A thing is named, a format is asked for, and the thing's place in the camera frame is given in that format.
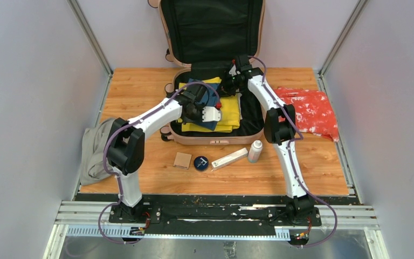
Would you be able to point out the dark blue round tin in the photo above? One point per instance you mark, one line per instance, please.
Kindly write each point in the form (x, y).
(201, 163)

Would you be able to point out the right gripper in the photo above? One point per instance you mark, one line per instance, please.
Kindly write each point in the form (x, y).
(226, 87)

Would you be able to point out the blue garment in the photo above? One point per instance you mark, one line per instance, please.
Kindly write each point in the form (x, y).
(208, 98)

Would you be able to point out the aluminium frame rail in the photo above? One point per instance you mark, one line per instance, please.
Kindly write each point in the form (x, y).
(70, 221)

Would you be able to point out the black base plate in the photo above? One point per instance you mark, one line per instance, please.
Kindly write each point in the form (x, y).
(216, 216)

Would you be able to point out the pink hard-shell suitcase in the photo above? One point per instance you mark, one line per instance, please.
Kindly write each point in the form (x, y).
(203, 39)

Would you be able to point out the white long box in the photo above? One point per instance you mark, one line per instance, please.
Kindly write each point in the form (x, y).
(229, 159)

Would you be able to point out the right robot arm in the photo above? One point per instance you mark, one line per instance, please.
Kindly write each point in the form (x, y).
(280, 130)

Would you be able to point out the yellow garment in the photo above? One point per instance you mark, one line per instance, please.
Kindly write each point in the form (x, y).
(230, 116)

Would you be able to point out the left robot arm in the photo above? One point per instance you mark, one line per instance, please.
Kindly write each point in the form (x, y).
(125, 147)

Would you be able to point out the white spray bottle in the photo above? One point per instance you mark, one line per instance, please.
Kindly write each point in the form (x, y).
(255, 151)

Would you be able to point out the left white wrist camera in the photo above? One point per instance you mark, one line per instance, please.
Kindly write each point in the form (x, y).
(210, 114)

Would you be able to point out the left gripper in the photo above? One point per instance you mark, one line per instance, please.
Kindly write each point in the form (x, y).
(200, 107)

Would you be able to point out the tan square box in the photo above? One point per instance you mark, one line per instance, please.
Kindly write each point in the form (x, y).
(182, 160)

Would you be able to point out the grey cloth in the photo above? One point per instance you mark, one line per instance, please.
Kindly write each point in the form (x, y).
(93, 143)

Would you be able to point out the red white patterned garment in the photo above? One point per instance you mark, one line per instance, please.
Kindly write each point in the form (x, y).
(313, 111)

